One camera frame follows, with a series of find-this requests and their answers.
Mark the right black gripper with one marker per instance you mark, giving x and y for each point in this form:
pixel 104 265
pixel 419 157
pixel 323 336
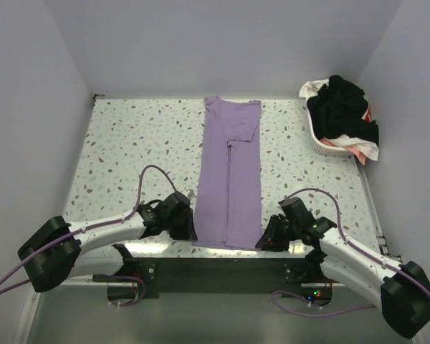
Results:
pixel 269 240

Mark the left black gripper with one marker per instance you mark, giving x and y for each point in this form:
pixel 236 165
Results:
pixel 188 232

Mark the purple t shirt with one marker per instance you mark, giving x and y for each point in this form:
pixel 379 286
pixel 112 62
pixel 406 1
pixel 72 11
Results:
pixel 228 211

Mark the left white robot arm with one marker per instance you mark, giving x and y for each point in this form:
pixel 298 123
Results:
pixel 60 250

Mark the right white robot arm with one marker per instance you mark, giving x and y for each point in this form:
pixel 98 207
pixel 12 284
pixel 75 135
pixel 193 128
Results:
pixel 400 291

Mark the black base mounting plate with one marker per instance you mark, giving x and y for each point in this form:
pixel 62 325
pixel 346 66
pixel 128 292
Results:
pixel 152 277

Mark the white pink t shirt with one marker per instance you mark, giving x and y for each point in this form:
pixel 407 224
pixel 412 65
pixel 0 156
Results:
pixel 343 146

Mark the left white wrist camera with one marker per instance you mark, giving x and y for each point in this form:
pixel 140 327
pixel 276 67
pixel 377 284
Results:
pixel 191 195

